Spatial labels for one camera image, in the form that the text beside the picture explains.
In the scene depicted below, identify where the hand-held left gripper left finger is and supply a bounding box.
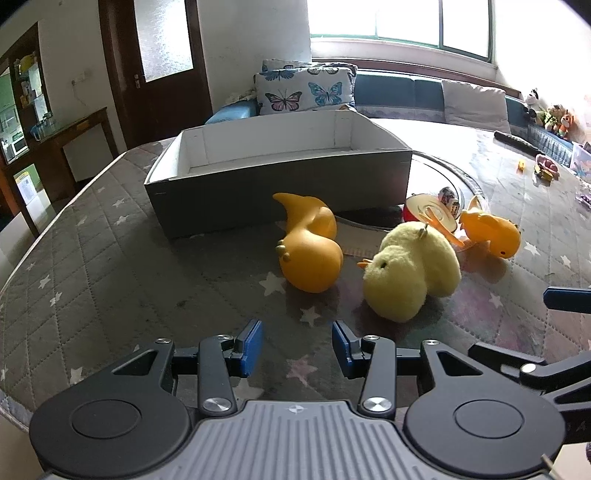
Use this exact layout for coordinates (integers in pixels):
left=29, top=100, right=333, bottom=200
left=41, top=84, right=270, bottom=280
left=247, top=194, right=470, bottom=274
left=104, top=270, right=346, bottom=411
left=111, top=319, right=265, bottom=418

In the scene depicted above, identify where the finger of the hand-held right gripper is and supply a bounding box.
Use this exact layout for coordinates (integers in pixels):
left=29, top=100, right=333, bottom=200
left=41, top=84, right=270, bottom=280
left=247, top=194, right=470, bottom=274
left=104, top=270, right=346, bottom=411
left=544, top=285, right=591, bottom=315
left=468, top=344, right=591, bottom=401

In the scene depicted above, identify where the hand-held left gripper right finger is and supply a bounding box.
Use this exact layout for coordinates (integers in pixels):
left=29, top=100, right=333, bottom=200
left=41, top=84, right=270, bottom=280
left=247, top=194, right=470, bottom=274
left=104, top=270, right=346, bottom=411
left=332, top=319, right=485, bottom=420

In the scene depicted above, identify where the yellow plush chick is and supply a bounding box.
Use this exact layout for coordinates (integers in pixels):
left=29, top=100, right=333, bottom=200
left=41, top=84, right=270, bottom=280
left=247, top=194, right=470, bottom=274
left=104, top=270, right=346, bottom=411
left=357, top=208, right=468, bottom=323

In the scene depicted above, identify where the small orange rubber duck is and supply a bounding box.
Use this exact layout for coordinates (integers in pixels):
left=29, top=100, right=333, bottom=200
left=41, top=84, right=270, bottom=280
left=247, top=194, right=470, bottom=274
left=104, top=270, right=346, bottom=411
left=455, top=195, right=522, bottom=259

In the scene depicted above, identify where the large orange rubber duck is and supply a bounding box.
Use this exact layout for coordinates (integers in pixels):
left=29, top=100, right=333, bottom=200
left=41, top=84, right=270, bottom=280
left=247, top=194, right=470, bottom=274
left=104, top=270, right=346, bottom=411
left=272, top=192, right=345, bottom=293

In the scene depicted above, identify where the grey cardboard box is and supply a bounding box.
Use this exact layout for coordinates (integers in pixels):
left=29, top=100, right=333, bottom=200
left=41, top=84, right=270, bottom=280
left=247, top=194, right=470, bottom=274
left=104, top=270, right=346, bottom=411
left=144, top=111, right=413, bottom=239

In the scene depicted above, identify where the clear plastic storage box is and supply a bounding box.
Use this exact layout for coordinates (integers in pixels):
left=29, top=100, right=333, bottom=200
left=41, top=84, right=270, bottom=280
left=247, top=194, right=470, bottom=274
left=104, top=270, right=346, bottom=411
left=570, top=143, right=591, bottom=178

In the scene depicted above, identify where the black remote control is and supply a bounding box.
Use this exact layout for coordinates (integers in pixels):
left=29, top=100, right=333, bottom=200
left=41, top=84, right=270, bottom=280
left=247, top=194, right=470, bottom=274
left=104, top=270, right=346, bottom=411
left=494, top=130, right=548, bottom=157

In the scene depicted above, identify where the yellow green plush toy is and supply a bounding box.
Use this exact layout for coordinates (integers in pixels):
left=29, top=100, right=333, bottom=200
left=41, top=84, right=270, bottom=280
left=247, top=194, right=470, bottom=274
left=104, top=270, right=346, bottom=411
left=538, top=106, right=561, bottom=132

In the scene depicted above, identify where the black white plush toy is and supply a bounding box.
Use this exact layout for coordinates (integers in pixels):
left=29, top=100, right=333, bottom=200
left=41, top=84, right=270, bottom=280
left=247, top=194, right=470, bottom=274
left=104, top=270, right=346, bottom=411
left=524, top=88, right=542, bottom=121

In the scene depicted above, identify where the grey sofa cushion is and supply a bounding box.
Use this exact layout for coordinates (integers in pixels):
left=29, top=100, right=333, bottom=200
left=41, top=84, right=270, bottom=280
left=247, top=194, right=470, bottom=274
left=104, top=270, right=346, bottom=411
left=441, top=79, right=512, bottom=134

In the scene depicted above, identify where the butterfly print pillow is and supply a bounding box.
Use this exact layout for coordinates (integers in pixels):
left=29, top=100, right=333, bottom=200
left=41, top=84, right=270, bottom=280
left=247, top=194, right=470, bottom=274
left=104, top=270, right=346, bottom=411
left=262, top=58, right=358, bottom=79
left=253, top=67, right=356, bottom=115

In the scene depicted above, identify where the blue sofa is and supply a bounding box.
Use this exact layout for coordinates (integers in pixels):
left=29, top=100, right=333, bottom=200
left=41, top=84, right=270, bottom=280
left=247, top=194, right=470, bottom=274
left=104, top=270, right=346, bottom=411
left=205, top=69, right=578, bottom=158

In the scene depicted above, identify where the dark wooden cabinet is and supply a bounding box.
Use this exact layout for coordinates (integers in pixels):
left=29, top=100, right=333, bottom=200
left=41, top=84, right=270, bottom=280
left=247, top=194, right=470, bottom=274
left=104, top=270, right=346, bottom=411
left=0, top=23, right=118, bottom=236

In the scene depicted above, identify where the dark wooden door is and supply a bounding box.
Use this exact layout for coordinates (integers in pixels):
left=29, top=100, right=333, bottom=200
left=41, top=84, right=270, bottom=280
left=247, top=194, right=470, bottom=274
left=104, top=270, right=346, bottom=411
left=98, top=0, right=213, bottom=155

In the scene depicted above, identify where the window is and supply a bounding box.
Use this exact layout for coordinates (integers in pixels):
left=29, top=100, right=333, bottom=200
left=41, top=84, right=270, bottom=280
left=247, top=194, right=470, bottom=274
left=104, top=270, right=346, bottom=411
left=307, top=0, right=499, bottom=63

